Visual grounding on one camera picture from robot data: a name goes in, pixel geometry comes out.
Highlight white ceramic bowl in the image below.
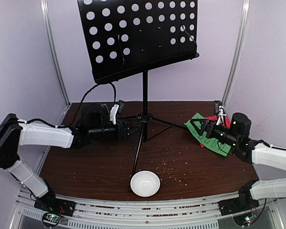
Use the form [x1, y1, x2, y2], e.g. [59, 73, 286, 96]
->
[130, 170, 161, 198]

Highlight aluminium frame post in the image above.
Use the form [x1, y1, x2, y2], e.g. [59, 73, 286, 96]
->
[40, 0, 71, 106]
[222, 0, 251, 109]

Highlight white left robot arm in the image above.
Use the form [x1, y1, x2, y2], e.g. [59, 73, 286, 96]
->
[0, 101, 138, 214]

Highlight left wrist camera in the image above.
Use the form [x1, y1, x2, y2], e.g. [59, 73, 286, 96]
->
[109, 100, 125, 125]

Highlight black music stand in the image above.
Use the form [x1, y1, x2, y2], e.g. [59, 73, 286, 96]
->
[76, 0, 200, 192]

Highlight aluminium front rail base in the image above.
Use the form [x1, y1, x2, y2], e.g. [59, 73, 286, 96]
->
[9, 190, 284, 229]

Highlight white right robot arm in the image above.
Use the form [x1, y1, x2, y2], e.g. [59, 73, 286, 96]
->
[190, 113, 286, 216]

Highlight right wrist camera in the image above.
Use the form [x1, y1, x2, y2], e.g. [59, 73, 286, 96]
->
[214, 100, 227, 127]

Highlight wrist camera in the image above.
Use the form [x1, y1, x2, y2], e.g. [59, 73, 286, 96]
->
[214, 100, 227, 127]
[109, 100, 125, 125]

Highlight right aluminium frame post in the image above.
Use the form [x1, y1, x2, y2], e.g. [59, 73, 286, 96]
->
[222, 0, 251, 109]

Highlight left aluminium frame post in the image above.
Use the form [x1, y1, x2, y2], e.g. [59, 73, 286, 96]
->
[40, 0, 71, 106]

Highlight green paper sheet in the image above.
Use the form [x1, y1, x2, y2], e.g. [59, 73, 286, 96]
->
[185, 113, 231, 156]

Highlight red paper sheet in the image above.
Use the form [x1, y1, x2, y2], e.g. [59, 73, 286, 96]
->
[197, 115, 229, 149]

